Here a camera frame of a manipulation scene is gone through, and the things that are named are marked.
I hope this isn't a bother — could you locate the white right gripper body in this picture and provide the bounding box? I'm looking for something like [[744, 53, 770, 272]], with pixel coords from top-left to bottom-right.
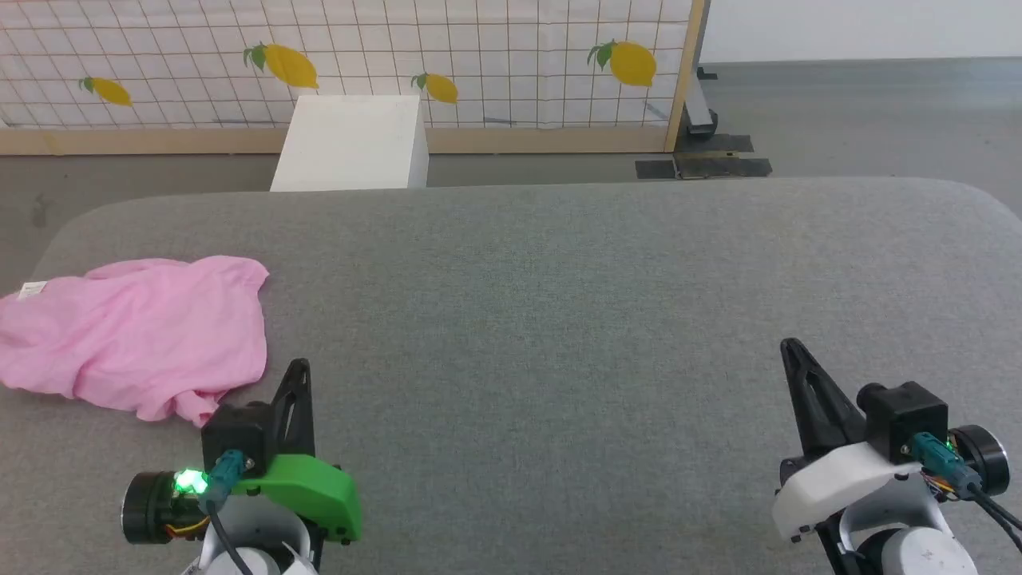
[[771, 424, 1012, 545]]

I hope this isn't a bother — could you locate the lemon print partition screen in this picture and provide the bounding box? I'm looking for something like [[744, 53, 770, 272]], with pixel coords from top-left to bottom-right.
[[0, 0, 711, 156]]

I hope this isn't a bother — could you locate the black floor tape patch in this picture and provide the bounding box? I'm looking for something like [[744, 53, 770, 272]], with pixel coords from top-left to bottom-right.
[[636, 133, 774, 180]]

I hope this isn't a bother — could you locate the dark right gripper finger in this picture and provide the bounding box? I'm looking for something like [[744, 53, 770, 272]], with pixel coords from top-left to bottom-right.
[[779, 338, 833, 462], [792, 339, 869, 450]]

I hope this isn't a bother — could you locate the grey fabric sofa cushion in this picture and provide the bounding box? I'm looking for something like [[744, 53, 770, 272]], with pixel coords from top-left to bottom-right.
[[0, 176, 1022, 575]]

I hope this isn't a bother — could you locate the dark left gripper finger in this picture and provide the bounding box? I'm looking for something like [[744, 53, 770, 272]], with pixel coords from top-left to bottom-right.
[[271, 359, 305, 462], [291, 359, 315, 459]]

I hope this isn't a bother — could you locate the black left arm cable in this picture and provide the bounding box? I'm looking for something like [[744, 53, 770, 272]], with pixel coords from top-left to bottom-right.
[[198, 450, 258, 575]]

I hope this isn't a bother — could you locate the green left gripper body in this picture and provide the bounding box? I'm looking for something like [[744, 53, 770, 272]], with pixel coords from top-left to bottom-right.
[[121, 453, 363, 547]]

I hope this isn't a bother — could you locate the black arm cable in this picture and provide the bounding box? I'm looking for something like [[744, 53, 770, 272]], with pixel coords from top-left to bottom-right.
[[913, 434, 1022, 553], [198, 450, 258, 575]]

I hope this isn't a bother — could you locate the grey metal partition foot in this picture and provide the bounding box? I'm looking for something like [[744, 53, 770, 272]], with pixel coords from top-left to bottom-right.
[[685, 65, 719, 137]]

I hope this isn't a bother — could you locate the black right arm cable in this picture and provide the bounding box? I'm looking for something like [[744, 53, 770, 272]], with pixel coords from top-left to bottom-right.
[[913, 434, 1022, 553]]

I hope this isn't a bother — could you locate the white rectangular box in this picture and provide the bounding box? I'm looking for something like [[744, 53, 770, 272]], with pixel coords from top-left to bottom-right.
[[270, 95, 430, 192]]

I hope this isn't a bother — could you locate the pink cloth garment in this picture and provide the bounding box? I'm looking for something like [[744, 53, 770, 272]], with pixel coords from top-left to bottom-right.
[[0, 256, 271, 427]]

